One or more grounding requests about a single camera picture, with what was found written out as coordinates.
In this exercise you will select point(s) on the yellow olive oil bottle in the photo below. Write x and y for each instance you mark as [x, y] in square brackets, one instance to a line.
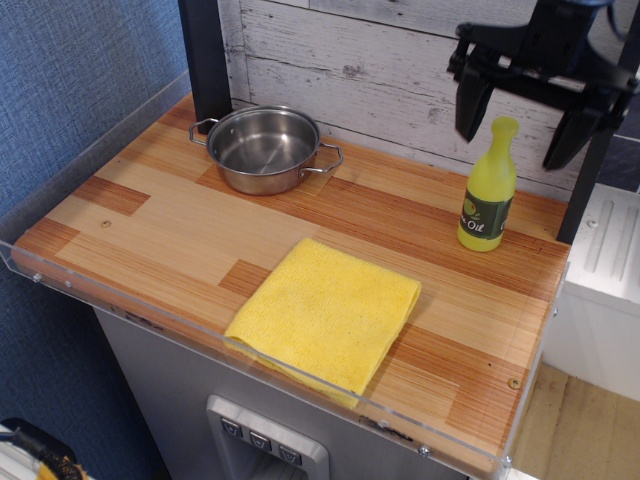
[490, 190]

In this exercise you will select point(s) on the clear acrylic guard rail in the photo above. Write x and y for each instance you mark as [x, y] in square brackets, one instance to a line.
[156, 238]

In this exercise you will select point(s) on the silver steel pan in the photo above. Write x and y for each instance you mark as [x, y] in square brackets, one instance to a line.
[265, 150]

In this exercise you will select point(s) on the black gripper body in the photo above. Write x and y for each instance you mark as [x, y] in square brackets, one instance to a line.
[550, 59]

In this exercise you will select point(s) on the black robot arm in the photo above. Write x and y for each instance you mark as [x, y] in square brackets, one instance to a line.
[549, 60]

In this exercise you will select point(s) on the yellow folded cloth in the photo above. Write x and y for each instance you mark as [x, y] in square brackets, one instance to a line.
[326, 319]

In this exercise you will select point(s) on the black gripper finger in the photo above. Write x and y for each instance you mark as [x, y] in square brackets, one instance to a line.
[475, 87]
[574, 130]

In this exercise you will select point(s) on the white toy sink unit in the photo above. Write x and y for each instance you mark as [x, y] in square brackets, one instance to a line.
[594, 332]

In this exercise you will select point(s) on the silver dispenser button panel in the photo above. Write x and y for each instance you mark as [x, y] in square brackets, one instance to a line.
[252, 446]

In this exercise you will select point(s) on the black vertical post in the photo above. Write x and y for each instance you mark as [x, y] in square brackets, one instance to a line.
[205, 52]
[598, 147]

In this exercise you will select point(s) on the grey toy fridge cabinet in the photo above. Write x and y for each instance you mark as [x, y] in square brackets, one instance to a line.
[172, 380]

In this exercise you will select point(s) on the black and yellow object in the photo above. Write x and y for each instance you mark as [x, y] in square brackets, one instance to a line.
[28, 452]

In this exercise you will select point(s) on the black vertical post right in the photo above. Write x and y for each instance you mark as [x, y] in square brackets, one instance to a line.
[598, 147]

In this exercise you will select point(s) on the black vertical post left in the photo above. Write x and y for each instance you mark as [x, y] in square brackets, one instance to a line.
[205, 52]

